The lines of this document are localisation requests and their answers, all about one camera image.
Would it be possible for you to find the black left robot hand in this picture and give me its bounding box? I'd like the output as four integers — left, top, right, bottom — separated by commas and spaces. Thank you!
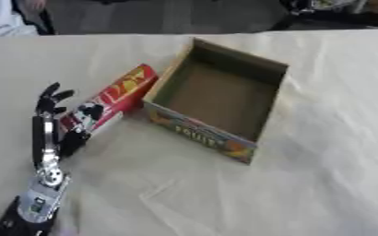
30, 81, 92, 171

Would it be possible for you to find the red printed carton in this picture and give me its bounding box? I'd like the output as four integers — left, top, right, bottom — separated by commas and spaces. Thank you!
56, 63, 160, 140

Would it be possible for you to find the open cardboard box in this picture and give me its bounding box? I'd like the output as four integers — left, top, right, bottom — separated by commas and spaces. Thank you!
140, 37, 291, 166

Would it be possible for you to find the person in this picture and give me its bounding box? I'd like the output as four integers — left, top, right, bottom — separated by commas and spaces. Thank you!
0, 0, 57, 38

